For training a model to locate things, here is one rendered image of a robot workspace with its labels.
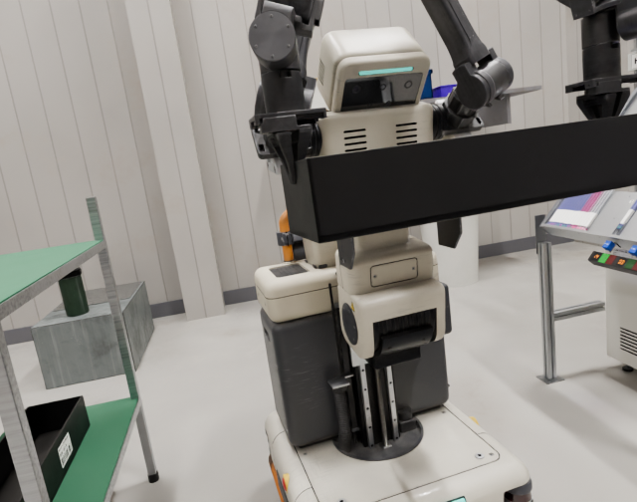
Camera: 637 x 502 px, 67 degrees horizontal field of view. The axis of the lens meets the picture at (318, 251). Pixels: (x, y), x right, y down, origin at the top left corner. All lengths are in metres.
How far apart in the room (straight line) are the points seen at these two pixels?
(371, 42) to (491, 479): 1.10
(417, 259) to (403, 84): 0.40
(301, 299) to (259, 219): 2.78
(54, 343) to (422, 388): 2.29
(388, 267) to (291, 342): 0.40
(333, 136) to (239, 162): 3.04
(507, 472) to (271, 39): 1.20
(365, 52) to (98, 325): 2.48
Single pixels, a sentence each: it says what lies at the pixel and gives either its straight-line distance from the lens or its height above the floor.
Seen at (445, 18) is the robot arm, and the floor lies 1.37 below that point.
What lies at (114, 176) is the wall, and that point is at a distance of 4.14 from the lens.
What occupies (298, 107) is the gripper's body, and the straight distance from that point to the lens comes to 0.69.
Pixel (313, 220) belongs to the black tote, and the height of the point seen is 1.05.
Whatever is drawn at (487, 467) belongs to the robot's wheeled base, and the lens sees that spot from 1.44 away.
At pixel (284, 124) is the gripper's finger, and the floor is 1.18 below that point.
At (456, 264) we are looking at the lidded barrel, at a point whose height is 0.18.
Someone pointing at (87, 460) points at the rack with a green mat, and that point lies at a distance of 1.68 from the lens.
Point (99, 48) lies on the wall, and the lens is 4.25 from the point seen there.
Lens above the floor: 1.13
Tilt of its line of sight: 11 degrees down
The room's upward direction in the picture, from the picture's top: 8 degrees counter-clockwise
